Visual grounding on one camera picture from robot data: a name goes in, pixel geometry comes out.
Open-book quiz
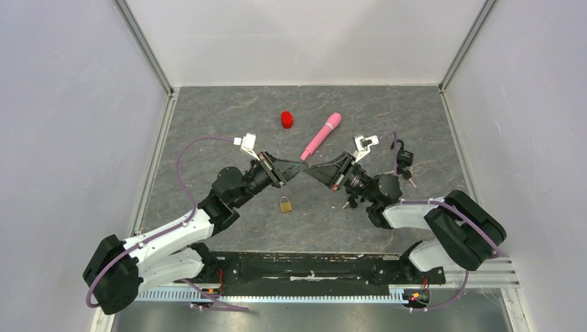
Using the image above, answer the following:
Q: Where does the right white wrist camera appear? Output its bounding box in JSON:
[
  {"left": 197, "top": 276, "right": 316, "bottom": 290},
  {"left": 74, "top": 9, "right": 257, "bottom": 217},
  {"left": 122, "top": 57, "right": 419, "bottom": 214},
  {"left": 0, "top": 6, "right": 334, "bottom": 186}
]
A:
[{"left": 352, "top": 135, "right": 379, "bottom": 163}]

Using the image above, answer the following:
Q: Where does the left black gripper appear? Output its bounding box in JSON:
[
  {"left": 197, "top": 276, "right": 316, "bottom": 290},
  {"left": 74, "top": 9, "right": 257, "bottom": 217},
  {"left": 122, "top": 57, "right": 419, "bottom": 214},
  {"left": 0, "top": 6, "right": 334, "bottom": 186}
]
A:
[{"left": 233, "top": 150, "right": 308, "bottom": 208}]

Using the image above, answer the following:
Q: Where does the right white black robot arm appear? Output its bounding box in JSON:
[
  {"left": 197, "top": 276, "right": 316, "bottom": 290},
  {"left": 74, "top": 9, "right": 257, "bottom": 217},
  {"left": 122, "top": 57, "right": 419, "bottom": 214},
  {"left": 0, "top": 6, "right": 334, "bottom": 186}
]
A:
[{"left": 305, "top": 153, "right": 507, "bottom": 282}]

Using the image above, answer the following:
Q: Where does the small brass padlock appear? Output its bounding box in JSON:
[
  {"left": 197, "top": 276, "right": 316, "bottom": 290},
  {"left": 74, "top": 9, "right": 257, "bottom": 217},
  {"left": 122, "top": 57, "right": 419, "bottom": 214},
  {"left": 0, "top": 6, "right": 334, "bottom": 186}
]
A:
[{"left": 279, "top": 196, "right": 293, "bottom": 213}]

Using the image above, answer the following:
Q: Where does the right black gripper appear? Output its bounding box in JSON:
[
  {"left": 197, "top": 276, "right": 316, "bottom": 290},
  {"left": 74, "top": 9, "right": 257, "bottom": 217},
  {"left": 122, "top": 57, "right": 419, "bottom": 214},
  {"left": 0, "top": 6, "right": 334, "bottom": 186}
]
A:
[{"left": 304, "top": 151, "right": 377, "bottom": 204}]

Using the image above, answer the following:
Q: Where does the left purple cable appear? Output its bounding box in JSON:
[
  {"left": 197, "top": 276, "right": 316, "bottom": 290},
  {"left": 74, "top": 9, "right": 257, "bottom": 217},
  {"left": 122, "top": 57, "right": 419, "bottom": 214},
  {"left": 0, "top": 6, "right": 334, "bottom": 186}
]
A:
[{"left": 85, "top": 135, "right": 251, "bottom": 313}]

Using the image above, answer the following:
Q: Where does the pink cylindrical wand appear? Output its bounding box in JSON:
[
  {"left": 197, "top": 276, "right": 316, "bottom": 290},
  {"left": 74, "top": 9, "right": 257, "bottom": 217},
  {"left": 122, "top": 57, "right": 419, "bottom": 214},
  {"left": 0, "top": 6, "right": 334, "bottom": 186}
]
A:
[{"left": 300, "top": 113, "right": 342, "bottom": 161}]

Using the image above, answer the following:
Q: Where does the black-head key set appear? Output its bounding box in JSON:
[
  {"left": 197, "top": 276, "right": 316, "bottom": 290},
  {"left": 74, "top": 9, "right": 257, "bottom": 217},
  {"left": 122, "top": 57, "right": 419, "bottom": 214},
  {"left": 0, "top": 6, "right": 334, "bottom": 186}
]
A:
[{"left": 396, "top": 167, "right": 417, "bottom": 187}]

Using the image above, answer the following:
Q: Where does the black-head key bunch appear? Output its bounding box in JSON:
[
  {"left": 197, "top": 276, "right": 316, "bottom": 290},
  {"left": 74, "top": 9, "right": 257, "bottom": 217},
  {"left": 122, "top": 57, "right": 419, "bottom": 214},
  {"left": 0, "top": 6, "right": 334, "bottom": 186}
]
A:
[{"left": 343, "top": 194, "right": 360, "bottom": 209}]

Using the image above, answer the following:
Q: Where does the black Kaijing padlock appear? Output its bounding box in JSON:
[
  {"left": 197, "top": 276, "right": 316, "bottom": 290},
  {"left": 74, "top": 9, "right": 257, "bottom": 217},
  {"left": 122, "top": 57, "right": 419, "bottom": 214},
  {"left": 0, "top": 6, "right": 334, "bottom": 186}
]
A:
[{"left": 390, "top": 140, "right": 414, "bottom": 172}]

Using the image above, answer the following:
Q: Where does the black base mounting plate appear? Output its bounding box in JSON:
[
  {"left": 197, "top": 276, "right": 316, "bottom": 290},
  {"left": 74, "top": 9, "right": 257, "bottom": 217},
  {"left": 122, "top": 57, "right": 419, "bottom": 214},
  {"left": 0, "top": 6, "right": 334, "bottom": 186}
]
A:
[{"left": 192, "top": 251, "right": 446, "bottom": 286}]

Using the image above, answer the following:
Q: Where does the red plastic cap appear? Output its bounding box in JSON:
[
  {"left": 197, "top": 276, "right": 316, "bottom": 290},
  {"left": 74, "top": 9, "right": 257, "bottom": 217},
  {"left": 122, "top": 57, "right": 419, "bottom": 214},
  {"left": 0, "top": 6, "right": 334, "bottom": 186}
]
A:
[{"left": 280, "top": 111, "right": 294, "bottom": 129}]

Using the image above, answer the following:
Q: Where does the white slotted cable duct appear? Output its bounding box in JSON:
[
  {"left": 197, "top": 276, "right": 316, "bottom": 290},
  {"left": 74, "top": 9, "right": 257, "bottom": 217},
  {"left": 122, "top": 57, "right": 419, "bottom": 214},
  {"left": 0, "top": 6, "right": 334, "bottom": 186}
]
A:
[{"left": 136, "top": 286, "right": 431, "bottom": 305}]

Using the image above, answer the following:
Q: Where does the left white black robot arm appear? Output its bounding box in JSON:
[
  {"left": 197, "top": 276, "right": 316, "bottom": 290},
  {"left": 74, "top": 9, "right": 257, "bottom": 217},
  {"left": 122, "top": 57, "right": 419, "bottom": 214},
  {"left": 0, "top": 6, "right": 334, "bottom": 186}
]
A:
[{"left": 82, "top": 151, "right": 308, "bottom": 315}]

